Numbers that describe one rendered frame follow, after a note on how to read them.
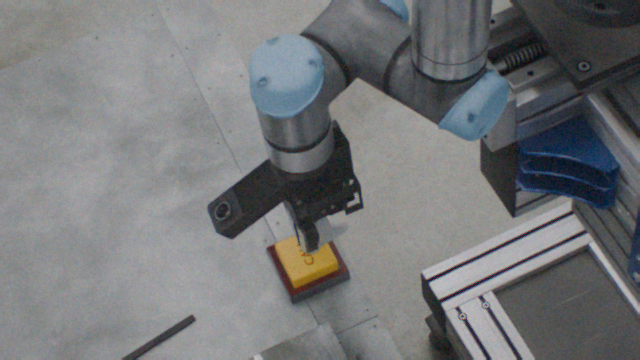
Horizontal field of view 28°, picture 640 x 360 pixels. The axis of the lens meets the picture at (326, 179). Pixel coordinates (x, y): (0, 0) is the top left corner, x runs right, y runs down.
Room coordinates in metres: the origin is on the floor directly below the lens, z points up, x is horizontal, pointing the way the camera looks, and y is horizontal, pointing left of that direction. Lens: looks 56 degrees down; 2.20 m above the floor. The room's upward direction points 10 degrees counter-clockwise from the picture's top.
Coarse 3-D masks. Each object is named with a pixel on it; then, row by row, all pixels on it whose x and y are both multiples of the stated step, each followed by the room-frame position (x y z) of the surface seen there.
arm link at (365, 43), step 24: (336, 0) 0.91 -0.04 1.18; (360, 0) 0.89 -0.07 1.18; (384, 0) 0.89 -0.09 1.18; (312, 24) 0.88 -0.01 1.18; (336, 24) 0.87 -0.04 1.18; (360, 24) 0.86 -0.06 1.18; (384, 24) 0.86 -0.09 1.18; (408, 24) 0.86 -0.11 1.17; (336, 48) 0.84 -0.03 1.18; (360, 48) 0.84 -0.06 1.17; (384, 48) 0.83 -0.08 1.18; (360, 72) 0.83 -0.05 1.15; (384, 72) 0.81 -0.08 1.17
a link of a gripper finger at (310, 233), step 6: (306, 222) 0.78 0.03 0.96; (306, 228) 0.77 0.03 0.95; (312, 228) 0.77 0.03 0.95; (306, 234) 0.77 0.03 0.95; (312, 234) 0.77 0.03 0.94; (318, 234) 0.77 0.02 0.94; (306, 240) 0.77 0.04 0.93; (312, 240) 0.77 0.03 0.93; (318, 240) 0.77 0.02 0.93; (306, 246) 0.78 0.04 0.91; (312, 246) 0.77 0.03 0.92; (318, 246) 0.79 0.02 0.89
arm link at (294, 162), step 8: (328, 136) 0.80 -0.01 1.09; (320, 144) 0.79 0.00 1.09; (328, 144) 0.80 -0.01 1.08; (272, 152) 0.80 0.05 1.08; (280, 152) 0.79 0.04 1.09; (288, 152) 0.81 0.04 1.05; (296, 152) 0.81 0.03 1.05; (304, 152) 0.78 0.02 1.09; (312, 152) 0.78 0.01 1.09; (320, 152) 0.79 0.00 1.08; (328, 152) 0.79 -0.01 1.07; (272, 160) 0.80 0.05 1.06; (280, 160) 0.79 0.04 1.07; (288, 160) 0.78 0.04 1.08; (296, 160) 0.78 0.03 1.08; (304, 160) 0.78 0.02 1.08; (312, 160) 0.78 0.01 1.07; (320, 160) 0.79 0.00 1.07; (280, 168) 0.79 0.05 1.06; (288, 168) 0.78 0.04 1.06; (296, 168) 0.78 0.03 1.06; (304, 168) 0.78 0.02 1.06; (312, 168) 0.78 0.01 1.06
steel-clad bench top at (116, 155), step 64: (192, 0) 1.29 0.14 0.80; (64, 64) 1.21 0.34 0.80; (128, 64) 1.19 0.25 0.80; (192, 64) 1.17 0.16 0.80; (0, 128) 1.12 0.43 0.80; (64, 128) 1.10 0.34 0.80; (128, 128) 1.08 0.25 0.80; (192, 128) 1.06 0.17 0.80; (256, 128) 1.04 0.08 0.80; (0, 192) 1.01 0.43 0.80; (64, 192) 0.99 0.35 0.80; (128, 192) 0.97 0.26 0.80; (192, 192) 0.96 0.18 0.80; (0, 256) 0.91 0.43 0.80; (64, 256) 0.89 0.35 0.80; (128, 256) 0.88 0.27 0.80; (192, 256) 0.86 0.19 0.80; (256, 256) 0.84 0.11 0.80; (0, 320) 0.82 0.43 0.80; (64, 320) 0.80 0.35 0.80; (128, 320) 0.79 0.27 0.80; (256, 320) 0.75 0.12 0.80; (320, 320) 0.74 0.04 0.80
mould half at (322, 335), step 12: (324, 324) 0.68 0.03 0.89; (300, 336) 0.67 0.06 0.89; (312, 336) 0.67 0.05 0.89; (324, 336) 0.67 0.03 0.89; (276, 348) 0.66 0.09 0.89; (288, 348) 0.66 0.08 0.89; (300, 348) 0.66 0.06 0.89; (312, 348) 0.66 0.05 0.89; (324, 348) 0.65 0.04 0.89; (336, 348) 0.65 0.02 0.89
